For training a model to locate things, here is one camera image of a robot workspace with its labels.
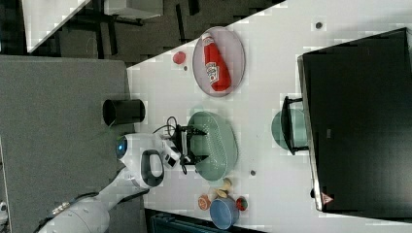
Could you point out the black round utensil holder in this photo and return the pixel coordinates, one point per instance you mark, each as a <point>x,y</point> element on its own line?
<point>116,112</point>

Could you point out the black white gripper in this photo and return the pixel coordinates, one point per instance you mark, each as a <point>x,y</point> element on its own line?
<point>176,146</point>

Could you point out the grey round plate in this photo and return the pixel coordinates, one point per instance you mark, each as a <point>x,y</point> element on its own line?
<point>233,55</point>

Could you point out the small green cup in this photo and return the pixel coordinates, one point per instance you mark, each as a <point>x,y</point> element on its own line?
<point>298,129</point>

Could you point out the beige plush mushroom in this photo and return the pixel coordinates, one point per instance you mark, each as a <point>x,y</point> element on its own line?
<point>224,189</point>

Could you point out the red plush ketchup bottle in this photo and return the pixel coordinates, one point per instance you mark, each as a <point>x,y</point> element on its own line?
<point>216,69</point>

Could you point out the mint green plastic strainer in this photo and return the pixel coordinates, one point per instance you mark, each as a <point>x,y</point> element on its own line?
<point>218,145</point>

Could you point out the small red toy tomato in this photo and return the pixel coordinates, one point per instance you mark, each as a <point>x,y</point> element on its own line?
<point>241,204</point>

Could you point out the blue bowl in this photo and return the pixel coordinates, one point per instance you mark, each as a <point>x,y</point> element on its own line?
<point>224,213</point>

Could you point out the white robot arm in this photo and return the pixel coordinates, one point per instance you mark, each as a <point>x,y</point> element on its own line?
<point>144,157</point>

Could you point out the black silver toaster oven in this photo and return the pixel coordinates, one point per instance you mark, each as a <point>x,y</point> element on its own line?
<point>357,106</point>

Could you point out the toy orange slice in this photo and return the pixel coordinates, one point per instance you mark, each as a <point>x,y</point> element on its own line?
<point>204,202</point>

